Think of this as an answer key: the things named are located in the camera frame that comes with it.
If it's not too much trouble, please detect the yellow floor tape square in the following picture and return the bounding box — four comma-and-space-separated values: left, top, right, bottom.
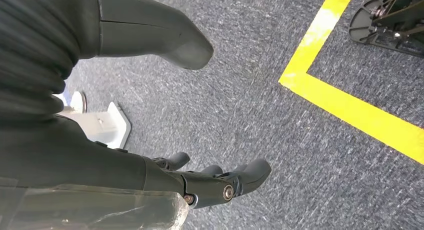
278, 0, 424, 166

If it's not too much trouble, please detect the white round floor disc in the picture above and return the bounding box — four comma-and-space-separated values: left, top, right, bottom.
70, 90, 88, 114

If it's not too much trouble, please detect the black robot foot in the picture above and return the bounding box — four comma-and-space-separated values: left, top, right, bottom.
348, 0, 424, 59

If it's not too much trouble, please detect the white metal floor bracket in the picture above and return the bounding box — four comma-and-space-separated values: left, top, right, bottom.
56, 100, 132, 150

